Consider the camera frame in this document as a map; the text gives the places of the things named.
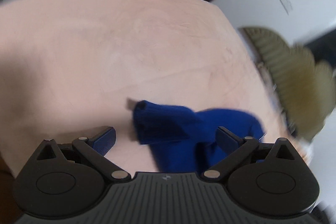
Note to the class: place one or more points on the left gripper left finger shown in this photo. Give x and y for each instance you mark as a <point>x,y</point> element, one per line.
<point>93,151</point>

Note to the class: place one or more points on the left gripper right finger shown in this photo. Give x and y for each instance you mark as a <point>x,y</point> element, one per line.
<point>237,149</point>

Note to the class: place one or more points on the blue knit sweater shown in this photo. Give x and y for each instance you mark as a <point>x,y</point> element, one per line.
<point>182,140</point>

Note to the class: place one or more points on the olive striped headboard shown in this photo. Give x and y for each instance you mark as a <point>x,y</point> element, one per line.
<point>305,88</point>

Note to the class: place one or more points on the pink bed blanket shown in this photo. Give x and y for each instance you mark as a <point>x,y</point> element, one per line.
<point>71,67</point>

